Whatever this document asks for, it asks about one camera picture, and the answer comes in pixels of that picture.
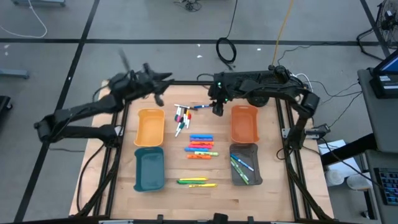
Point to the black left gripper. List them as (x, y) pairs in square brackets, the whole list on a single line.
[(144, 84)]

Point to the white paper sheet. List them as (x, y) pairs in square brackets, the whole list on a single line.
[(332, 146)]

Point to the yellow slim highlighter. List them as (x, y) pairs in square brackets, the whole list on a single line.
[(202, 185), (192, 179)]

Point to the pink chunky highlighter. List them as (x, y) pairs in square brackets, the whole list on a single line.
[(200, 146)]

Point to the grey floor bar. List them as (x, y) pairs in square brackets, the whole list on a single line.
[(14, 73)]

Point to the laptop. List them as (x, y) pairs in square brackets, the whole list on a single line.
[(390, 65)]

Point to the white cup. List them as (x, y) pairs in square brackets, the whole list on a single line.
[(357, 182)]

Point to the green thin marker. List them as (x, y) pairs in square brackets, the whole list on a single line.
[(241, 170), (238, 173)]

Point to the teal plastic bin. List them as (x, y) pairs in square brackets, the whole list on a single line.
[(149, 169)]

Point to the purple chunky highlighter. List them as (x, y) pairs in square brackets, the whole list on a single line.
[(201, 139)]

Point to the black desk beam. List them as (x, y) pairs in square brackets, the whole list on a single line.
[(348, 150)]

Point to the red cap short marker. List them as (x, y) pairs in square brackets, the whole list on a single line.
[(189, 119)]

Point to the yellow cap short marker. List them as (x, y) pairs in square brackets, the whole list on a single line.
[(187, 112)]

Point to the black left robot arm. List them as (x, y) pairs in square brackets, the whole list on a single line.
[(93, 107)]

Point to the green slim highlighter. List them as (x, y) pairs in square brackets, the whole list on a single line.
[(186, 182)]

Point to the green cap short marker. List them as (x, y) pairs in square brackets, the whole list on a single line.
[(176, 116)]

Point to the black floor fan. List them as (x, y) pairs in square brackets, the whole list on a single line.
[(388, 15)]

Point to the grey power box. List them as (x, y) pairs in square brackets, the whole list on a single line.
[(317, 132)]

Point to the black cap short marker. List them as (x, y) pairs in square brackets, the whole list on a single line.
[(184, 112)]

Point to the grey cart base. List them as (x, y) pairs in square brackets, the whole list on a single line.
[(37, 2)]

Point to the black keyboard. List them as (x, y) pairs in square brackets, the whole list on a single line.
[(242, 74)]

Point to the yellow-green chunky highlighter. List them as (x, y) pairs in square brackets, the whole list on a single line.
[(206, 153)]

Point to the blue thin marker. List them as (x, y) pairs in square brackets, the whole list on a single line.
[(202, 106), (242, 162)]

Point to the black labelled device box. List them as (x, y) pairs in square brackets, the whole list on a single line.
[(382, 90)]

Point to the grey desk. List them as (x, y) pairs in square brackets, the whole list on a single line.
[(382, 124), (370, 161)]

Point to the yellow plastic bin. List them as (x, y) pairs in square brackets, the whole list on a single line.
[(149, 127)]

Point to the backlit keyboard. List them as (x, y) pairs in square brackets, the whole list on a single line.
[(388, 186)]

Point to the orange plastic bin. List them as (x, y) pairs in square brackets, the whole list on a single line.
[(244, 124)]

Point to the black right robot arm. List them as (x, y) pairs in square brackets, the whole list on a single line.
[(267, 87)]

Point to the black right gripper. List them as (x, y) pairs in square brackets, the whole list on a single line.
[(220, 91)]

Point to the blue chunky highlighter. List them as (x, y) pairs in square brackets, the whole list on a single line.
[(201, 136), (196, 149)]

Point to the grey translucent plastic bin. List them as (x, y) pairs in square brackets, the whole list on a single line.
[(252, 152)]

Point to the black floor equipment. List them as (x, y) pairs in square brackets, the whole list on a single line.
[(3, 104)]

